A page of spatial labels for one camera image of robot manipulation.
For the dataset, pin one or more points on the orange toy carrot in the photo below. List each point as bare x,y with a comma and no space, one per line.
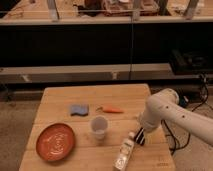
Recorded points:
108,109

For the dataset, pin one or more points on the wooden table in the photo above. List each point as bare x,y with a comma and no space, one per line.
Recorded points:
88,155

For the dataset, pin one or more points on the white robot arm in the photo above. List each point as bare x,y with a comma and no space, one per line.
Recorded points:
164,105

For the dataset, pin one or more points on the translucent plastic cup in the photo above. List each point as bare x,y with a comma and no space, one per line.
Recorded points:
99,125

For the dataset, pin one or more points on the black box on shelf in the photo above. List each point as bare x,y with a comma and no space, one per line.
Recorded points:
191,63

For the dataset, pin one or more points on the blue sponge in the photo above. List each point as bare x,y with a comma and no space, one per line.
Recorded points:
80,110

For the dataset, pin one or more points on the grey metal shelf rail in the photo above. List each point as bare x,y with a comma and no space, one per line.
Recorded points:
83,73

